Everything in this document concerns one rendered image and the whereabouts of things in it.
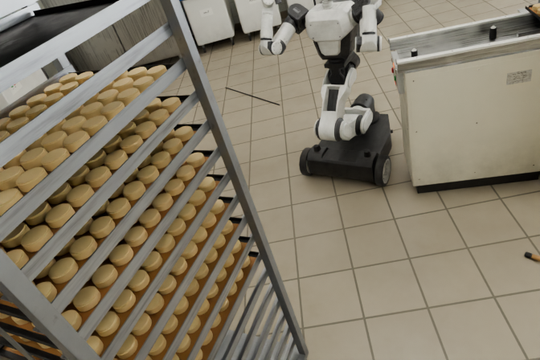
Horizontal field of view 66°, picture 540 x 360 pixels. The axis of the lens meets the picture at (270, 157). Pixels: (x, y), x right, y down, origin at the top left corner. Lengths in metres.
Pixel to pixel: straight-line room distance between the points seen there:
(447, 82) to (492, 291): 1.02
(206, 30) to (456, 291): 4.48
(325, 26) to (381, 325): 1.57
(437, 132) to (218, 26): 3.87
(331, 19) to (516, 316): 1.69
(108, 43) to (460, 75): 4.50
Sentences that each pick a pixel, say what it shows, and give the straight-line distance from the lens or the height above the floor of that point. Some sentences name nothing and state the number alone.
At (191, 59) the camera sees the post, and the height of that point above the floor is 1.51.
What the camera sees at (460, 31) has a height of 0.87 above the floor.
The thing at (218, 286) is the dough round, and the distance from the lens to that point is 1.33.
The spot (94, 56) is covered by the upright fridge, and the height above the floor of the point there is 0.41.
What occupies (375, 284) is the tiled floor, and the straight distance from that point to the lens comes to 2.29.
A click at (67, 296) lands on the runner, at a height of 1.32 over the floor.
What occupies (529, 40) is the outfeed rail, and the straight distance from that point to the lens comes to 2.34.
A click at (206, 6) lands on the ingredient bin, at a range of 5.66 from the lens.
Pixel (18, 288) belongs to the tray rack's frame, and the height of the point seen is 1.43.
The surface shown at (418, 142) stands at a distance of 2.45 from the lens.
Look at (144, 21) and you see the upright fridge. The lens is 5.59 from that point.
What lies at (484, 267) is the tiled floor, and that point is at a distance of 2.37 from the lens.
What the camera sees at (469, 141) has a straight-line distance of 2.52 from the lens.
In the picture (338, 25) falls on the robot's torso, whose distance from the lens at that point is 2.42.
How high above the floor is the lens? 1.84
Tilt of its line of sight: 34 degrees down
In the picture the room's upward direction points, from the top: 17 degrees counter-clockwise
